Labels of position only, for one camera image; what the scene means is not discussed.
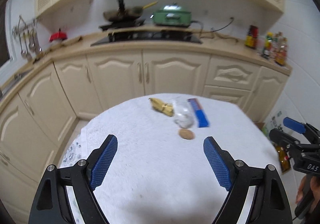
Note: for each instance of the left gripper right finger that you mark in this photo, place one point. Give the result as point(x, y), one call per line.
point(270, 203)

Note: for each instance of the dark soy sauce bottle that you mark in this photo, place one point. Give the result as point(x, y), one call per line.
point(252, 37)

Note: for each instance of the black frying pan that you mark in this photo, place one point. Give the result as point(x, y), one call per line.
point(124, 13)

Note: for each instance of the person right hand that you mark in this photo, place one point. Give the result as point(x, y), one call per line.
point(307, 199)

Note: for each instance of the blue snack bar wrapper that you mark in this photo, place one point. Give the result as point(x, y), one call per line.
point(199, 113)

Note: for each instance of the gold foil wrapper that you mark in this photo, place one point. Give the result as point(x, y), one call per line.
point(162, 107)

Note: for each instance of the small crumpled plastic ball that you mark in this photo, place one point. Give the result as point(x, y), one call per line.
point(183, 115)

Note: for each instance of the cream base cabinets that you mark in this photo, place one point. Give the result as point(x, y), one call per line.
point(80, 82)

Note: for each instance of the hanging utensil rack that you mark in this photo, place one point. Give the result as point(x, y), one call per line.
point(26, 33)

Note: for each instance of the black gas stove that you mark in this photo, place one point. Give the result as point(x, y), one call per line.
point(145, 33)

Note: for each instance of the yellow cap seasoning bottle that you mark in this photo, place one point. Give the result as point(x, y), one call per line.
point(267, 45)

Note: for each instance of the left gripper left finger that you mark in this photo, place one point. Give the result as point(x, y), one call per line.
point(51, 203)

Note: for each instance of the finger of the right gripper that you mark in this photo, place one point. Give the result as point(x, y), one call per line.
point(307, 130)
point(287, 142)

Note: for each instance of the red pot lid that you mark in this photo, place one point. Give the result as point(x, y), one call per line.
point(59, 35)

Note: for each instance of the white rice bag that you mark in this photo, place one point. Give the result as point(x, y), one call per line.
point(275, 120)

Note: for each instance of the green electric cooker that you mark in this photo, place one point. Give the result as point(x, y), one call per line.
point(172, 15)

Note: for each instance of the brown round cookie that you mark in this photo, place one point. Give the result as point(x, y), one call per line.
point(186, 134)

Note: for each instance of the orange label condiment bottle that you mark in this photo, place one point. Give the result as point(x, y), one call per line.
point(280, 49)

